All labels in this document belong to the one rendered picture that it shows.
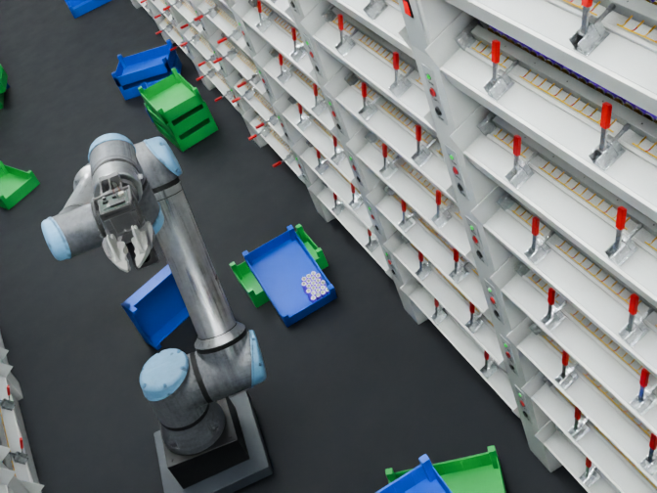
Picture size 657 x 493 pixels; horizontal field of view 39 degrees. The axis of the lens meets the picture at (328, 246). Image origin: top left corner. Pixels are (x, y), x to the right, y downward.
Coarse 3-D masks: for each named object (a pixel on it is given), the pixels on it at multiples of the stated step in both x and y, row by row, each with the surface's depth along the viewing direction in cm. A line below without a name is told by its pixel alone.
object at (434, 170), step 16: (336, 80) 235; (352, 80) 235; (336, 96) 237; (352, 96) 233; (368, 96) 229; (352, 112) 230; (400, 112) 218; (368, 128) 228; (384, 128) 219; (400, 128) 215; (400, 144) 212; (432, 144) 206; (432, 160) 203; (432, 176) 200; (448, 176) 197; (448, 192) 188
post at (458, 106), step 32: (416, 0) 153; (416, 64) 169; (448, 96) 164; (448, 128) 172; (448, 160) 182; (480, 192) 179; (480, 224) 185; (512, 320) 202; (512, 352) 212; (512, 384) 227; (544, 416) 225; (544, 448) 232
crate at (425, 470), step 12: (420, 468) 209; (432, 468) 207; (396, 480) 207; (408, 480) 209; (420, 480) 211; (432, 480) 210; (384, 492) 208; (396, 492) 209; (408, 492) 210; (420, 492) 209; (432, 492) 208; (444, 492) 207
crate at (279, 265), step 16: (272, 240) 322; (288, 240) 327; (256, 256) 325; (272, 256) 325; (288, 256) 324; (304, 256) 323; (256, 272) 323; (272, 272) 322; (288, 272) 321; (304, 272) 320; (320, 272) 316; (272, 288) 319; (288, 288) 318; (288, 304) 315; (304, 304) 314; (320, 304) 311; (288, 320) 308
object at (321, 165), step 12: (300, 144) 324; (300, 156) 326; (312, 156) 322; (324, 156) 318; (312, 168) 318; (324, 168) 313; (336, 168) 310; (324, 180) 311; (336, 180) 306; (348, 180) 303; (336, 192) 303; (348, 192) 300; (348, 204) 296; (360, 204) 292; (360, 216) 290; (372, 228) 277
